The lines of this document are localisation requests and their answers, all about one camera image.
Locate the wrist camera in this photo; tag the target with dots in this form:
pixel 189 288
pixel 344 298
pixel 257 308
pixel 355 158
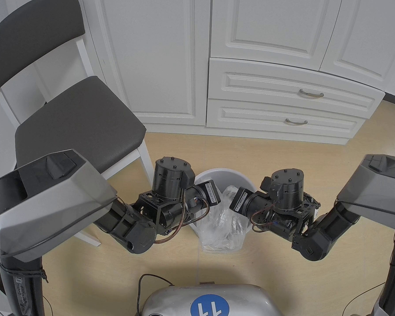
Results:
pixel 187 179
pixel 272 187

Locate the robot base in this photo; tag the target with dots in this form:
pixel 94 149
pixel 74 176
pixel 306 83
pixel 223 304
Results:
pixel 214 298

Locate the white trash bin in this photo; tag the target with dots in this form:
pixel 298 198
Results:
pixel 225 176

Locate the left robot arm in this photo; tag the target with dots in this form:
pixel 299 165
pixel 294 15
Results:
pixel 52 196

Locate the grey padded white chair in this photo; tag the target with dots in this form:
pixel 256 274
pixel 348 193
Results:
pixel 82 117

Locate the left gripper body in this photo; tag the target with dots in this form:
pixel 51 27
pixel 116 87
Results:
pixel 205 196

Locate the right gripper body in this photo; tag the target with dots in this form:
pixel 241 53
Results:
pixel 255 204

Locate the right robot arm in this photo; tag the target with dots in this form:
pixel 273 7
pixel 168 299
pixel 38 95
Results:
pixel 372 189

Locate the white wardrobe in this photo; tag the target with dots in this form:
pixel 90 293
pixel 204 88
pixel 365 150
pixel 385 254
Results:
pixel 256 77

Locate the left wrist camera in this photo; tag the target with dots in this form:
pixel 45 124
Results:
pixel 187 179

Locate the clear plastic bag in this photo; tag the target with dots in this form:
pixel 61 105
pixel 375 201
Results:
pixel 222 229

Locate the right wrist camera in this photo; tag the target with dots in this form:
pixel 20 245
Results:
pixel 272 187

